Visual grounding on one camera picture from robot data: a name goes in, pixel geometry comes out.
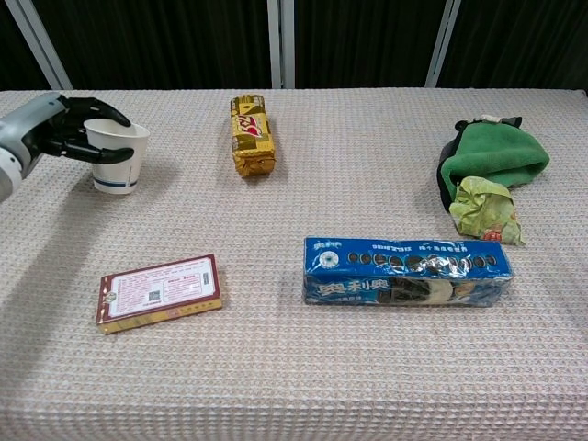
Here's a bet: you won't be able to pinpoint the green cloth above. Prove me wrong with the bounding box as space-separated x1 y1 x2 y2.
435 114 551 214

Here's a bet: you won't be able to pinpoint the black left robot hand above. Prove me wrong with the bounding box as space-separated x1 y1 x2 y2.
18 92 135 170

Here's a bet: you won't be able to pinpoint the crumpled green snack bag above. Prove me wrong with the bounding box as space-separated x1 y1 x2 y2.
448 175 526 247

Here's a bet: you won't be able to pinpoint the black curtain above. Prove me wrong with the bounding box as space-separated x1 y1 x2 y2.
0 0 588 92

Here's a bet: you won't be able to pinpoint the red and gold card box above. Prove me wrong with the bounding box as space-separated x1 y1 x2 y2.
95 254 224 335

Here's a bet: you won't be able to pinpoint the white paper cup blue band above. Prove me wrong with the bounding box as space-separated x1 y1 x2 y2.
84 118 152 196

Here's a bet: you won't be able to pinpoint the gold foil snack pack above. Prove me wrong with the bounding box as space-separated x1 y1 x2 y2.
230 94 277 179

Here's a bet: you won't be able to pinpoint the blue Oreo cookie box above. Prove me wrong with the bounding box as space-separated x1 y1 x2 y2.
301 236 515 308

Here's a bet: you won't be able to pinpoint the grey metal frame post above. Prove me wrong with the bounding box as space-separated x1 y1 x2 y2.
267 0 296 90
3 0 74 91
424 0 462 88

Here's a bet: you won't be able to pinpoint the beige woven tablecloth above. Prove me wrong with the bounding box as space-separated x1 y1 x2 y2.
0 88 588 441

